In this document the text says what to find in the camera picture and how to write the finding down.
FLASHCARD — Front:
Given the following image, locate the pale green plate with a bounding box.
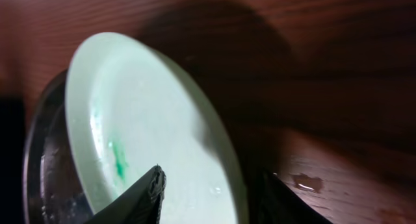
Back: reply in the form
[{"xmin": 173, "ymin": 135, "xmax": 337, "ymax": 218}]
[{"xmin": 65, "ymin": 32, "xmax": 249, "ymax": 223}]

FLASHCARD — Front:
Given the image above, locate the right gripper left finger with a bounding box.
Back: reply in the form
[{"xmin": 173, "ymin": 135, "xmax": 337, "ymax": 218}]
[{"xmin": 86, "ymin": 165, "xmax": 166, "ymax": 224}]

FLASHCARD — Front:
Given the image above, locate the round black tray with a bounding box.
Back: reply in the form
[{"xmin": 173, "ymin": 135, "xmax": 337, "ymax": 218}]
[{"xmin": 23, "ymin": 71, "xmax": 93, "ymax": 224}]

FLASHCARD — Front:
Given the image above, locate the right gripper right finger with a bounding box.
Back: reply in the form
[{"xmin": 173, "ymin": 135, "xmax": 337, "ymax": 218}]
[{"xmin": 256, "ymin": 171, "xmax": 331, "ymax": 224}]

